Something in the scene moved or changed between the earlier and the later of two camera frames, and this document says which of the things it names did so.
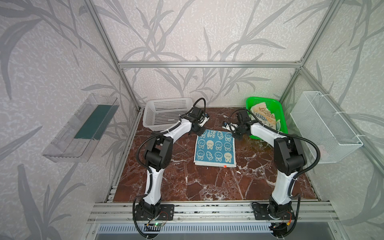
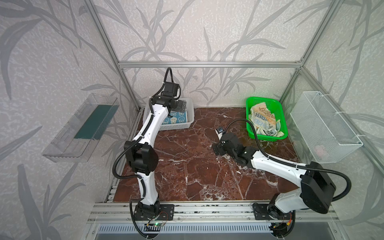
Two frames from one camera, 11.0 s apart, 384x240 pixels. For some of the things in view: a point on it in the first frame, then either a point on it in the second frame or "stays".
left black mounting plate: x=159 y=212 stays
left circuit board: x=156 y=224 stays
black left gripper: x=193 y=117 to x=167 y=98
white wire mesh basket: x=320 y=122 stays
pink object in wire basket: x=323 y=150 stays
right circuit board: x=279 y=229 stays
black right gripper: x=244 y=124 to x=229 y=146
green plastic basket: x=275 y=106 stays
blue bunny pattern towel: x=215 y=148 to x=177 y=117
